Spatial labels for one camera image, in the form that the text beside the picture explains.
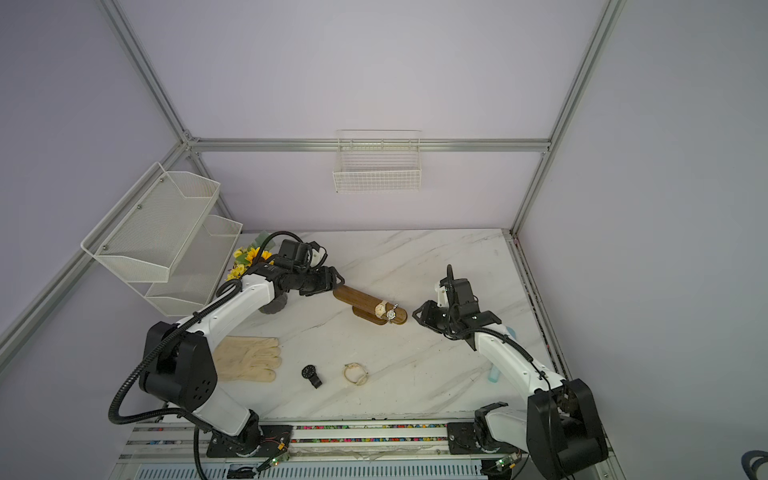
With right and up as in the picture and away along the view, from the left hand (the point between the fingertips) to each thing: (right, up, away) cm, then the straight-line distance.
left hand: (335, 285), depth 88 cm
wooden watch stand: (+9, -7, +3) cm, 11 cm away
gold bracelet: (+9, -26, -6) cm, 28 cm away
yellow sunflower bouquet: (-23, +8, -8) cm, 26 cm away
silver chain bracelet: (+17, -9, 0) cm, 19 cm away
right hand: (+25, -10, -3) cm, 27 cm away
